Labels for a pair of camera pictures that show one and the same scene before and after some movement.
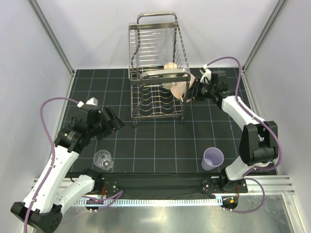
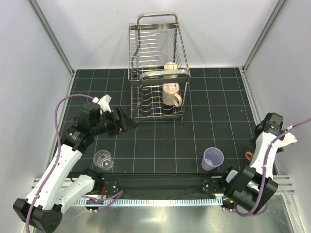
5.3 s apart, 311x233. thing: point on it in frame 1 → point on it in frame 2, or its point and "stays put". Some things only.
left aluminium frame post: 43,20 stays put
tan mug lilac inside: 179,89 → 170,92
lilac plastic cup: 213,158 stays put
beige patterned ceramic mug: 169,65 stays put
